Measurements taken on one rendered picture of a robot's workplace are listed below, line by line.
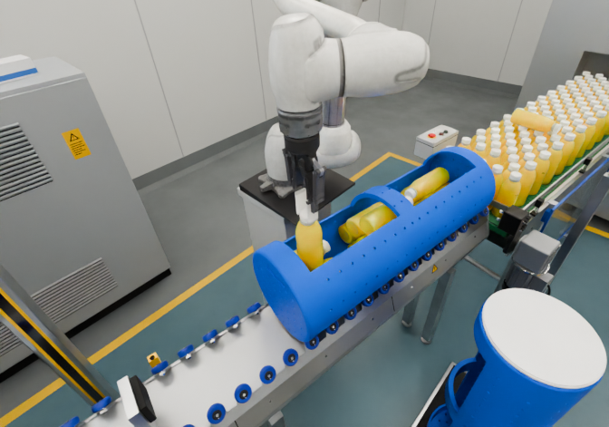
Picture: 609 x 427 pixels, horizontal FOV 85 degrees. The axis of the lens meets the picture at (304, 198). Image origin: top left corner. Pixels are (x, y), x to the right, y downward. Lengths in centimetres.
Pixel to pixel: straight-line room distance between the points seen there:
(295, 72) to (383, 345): 179
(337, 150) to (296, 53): 79
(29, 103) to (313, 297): 151
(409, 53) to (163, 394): 101
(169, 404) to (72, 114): 138
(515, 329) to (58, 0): 320
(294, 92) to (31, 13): 269
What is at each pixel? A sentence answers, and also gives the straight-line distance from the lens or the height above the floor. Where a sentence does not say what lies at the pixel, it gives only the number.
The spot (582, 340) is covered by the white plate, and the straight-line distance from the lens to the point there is 116.
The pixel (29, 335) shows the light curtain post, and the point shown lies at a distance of 116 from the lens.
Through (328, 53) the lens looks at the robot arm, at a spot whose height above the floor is 172.
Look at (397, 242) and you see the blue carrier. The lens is 100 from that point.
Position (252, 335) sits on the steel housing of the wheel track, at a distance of 111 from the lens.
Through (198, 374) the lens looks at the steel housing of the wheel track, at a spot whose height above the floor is 93.
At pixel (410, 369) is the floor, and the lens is 212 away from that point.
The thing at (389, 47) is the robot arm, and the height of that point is 172.
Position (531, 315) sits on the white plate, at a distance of 114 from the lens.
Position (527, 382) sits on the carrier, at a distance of 105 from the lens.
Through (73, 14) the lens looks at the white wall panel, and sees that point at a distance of 322.
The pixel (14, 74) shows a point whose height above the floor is 147.
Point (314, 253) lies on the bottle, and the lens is 88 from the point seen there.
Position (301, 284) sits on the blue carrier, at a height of 121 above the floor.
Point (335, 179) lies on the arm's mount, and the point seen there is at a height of 102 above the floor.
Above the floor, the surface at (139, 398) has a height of 108.
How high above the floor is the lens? 187
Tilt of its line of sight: 37 degrees down
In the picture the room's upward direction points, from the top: 4 degrees counter-clockwise
